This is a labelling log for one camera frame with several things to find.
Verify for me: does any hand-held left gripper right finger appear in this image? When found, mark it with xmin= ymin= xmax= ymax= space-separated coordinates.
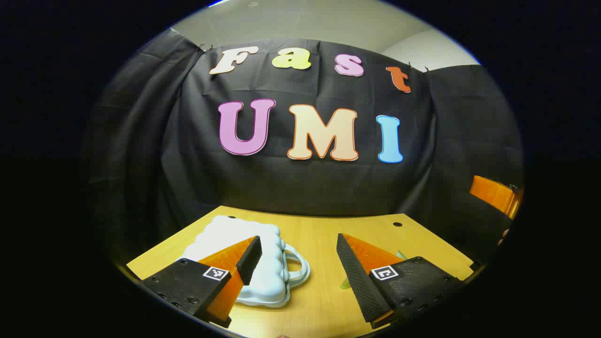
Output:
xmin=336 ymin=233 xmax=465 ymax=329

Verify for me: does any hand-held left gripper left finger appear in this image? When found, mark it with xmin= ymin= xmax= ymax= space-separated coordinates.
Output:
xmin=142 ymin=236 xmax=262 ymax=328

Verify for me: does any light blue suitcase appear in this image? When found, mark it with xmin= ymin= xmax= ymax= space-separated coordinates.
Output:
xmin=181 ymin=215 xmax=311 ymax=308

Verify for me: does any black backdrop cloth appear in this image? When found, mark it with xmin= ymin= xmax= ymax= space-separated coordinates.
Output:
xmin=82 ymin=28 xmax=524 ymax=263

